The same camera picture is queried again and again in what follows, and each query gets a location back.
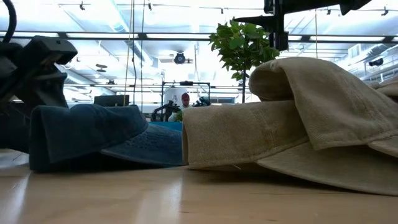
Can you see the black monitor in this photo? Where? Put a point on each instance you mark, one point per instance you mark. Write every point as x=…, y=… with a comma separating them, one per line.
x=110, y=101

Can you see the black background robot arm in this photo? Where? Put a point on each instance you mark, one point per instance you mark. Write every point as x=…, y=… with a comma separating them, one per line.
x=202, y=102
x=164, y=112

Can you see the blue denim cap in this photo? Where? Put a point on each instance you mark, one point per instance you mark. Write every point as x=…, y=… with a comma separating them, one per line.
x=77, y=133
x=155, y=146

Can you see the beige cotton cap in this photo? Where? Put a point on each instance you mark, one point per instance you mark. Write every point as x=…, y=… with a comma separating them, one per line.
x=326, y=93
x=233, y=133
x=388, y=90

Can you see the blue plastic bin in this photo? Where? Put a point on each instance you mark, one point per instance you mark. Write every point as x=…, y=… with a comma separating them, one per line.
x=164, y=126

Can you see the black overhead rail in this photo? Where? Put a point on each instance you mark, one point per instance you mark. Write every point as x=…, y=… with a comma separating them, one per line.
x=142, y=35

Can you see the black overhead camera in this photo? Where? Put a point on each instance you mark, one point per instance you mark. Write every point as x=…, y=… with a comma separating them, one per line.
x=179, y=58

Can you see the dark ceiling disc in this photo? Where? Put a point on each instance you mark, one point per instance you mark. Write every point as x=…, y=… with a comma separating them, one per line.
x=101, y=67

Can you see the person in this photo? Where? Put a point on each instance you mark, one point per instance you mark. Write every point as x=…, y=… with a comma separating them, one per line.
x=185, y=98

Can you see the green plant in black pot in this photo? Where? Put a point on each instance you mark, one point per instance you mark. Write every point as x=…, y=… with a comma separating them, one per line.
x=242, y=46

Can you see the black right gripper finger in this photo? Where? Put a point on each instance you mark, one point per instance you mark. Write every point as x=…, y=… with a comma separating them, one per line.
x=261, y=19
x=265, y=26

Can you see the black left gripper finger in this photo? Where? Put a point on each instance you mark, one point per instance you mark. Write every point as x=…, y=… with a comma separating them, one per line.
x=43, y=90
x=14, y=130

